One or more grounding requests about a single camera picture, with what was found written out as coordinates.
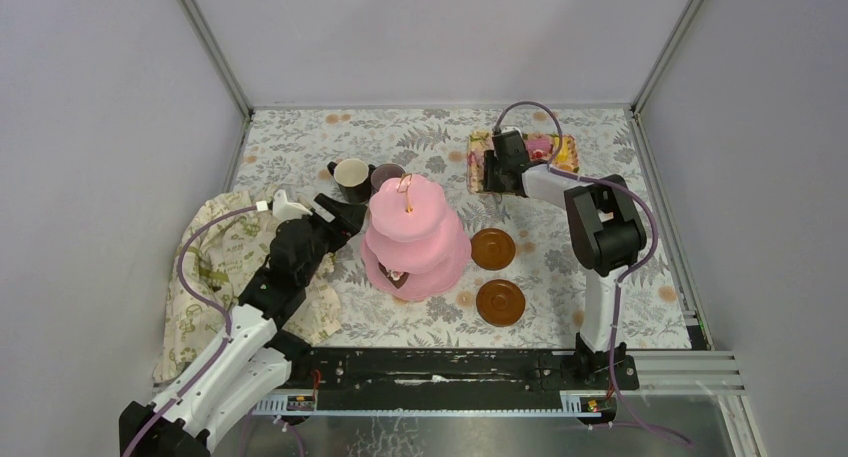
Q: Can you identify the yellow cake slice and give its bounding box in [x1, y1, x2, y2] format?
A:
[556, 136, 578, 172]

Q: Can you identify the chocolate cake slice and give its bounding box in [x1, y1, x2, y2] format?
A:
[378, 262, 410, 289]

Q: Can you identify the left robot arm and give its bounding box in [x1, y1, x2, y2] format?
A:
[119, 194, 367, 456]

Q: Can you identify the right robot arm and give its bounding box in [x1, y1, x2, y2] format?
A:
[483, 129, 647, 389]

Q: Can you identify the floral yellow tray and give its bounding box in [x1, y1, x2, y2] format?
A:
[467, 130, 580, 193]

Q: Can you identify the cream green patterned cloth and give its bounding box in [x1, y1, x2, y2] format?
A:
[153, 190, 342, 384]

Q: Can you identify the brown wooden saucer far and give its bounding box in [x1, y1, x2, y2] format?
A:
[470, 228, 517, 271]

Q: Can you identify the brown wooden saucer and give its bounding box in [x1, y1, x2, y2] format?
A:
[470, 228, 517, 271]
[475, 279, 526, 327]

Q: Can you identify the black mug white inside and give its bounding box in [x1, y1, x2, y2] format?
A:
[326, 158, 376, 204]

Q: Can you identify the pink three-tier cake stand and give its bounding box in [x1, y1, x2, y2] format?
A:
[360, 173, 471, 302]

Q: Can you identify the dark purple cup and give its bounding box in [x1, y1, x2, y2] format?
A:
[370, 163, 405, 194]

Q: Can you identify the floral grey tablecloth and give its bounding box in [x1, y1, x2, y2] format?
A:
[234, 109, 691, 349]

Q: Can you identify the brown wooden saucer near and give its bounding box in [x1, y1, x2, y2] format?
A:
[475, 279, 526, 327]

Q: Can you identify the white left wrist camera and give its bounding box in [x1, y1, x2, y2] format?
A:
[271, 188, 312, 222]

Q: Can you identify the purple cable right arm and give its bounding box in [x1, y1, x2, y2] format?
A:
[492, 101, 694, 449]

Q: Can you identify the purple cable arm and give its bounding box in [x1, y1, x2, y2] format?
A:
[492, 101, 694, 449]
[121, 205, 270, 457]

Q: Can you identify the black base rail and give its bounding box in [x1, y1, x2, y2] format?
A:
[257, 345, 640, 422]

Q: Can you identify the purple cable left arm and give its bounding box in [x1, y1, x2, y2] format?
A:
[121, 205, 270, 457]

